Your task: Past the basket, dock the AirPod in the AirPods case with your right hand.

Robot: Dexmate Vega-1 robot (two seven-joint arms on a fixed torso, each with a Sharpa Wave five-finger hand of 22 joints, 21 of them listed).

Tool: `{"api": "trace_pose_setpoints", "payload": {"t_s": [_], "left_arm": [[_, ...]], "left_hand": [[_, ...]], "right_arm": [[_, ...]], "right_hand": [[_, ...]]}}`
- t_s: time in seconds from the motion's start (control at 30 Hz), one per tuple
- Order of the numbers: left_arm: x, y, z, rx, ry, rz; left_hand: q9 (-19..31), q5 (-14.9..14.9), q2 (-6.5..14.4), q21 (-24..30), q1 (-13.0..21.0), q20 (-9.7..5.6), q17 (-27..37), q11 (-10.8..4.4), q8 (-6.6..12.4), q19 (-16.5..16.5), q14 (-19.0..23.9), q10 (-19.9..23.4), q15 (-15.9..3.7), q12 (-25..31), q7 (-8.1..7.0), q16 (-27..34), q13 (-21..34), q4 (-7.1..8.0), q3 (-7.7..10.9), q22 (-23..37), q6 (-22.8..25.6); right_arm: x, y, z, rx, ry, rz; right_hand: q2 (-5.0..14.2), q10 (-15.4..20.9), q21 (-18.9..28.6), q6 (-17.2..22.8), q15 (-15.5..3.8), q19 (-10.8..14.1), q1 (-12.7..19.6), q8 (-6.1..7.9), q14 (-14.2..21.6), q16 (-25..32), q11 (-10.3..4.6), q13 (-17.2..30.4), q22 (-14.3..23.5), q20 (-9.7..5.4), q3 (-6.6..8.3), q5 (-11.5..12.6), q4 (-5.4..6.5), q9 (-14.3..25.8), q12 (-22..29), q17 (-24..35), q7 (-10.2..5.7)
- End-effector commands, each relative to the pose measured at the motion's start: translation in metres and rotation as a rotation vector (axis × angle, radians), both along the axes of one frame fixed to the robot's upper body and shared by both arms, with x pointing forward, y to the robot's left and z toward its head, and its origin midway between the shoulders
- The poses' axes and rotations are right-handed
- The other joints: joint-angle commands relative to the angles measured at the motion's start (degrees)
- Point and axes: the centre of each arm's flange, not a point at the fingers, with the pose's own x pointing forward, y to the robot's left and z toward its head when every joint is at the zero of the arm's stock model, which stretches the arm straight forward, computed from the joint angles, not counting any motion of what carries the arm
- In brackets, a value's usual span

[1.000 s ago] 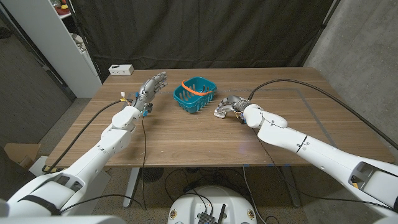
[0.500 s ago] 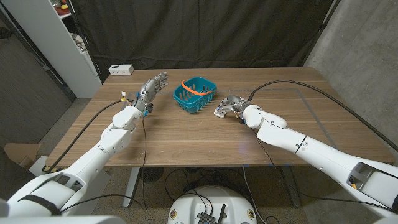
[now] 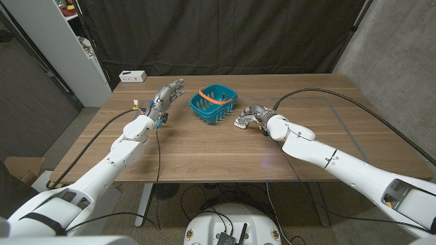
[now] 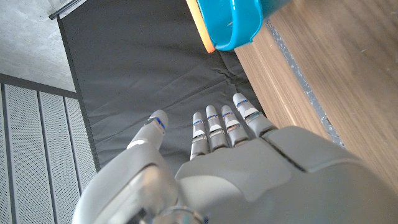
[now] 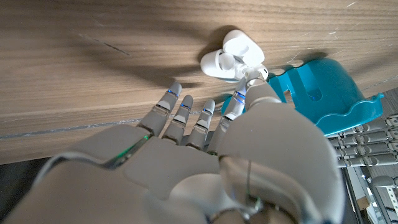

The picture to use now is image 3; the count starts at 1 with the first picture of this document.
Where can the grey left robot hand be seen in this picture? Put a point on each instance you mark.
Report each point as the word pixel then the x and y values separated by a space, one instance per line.
pixel 160 102

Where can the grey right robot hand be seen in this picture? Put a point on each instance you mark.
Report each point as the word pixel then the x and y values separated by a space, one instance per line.
pixel 257 112

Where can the white AirPods case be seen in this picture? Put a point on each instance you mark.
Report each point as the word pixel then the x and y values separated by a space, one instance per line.
pixel 240 126

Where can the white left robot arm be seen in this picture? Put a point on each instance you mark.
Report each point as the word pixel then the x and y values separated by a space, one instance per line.
pixel 122 156

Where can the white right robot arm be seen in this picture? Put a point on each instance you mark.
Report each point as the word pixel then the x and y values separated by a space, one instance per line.
pixel 323 156

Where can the white power strip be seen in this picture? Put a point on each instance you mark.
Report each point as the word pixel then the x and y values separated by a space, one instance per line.
pixel 133 76

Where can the black curtain backdrop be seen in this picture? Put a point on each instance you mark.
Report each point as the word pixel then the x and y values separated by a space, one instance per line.
pixel 218 34

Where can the black round fan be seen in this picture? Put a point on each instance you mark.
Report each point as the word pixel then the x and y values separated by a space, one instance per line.
pixel 166 190

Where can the grey table leg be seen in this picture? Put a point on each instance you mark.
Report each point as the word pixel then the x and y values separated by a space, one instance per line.
pixel 143 204
pixel 320 207

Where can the white robot torso base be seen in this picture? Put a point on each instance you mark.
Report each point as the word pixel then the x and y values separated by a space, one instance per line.
pixel 211 221

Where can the white cabinet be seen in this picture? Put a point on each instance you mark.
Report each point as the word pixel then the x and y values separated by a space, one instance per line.
pixel 51 41

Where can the red bowl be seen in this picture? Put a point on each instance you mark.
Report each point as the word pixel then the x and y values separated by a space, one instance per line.
pixel 69 12

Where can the black antenna module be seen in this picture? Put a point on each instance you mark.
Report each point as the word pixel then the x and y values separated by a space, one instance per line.
pixel 225 239

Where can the cardboard box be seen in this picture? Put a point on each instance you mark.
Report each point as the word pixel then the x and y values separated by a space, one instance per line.
pixel 24 166

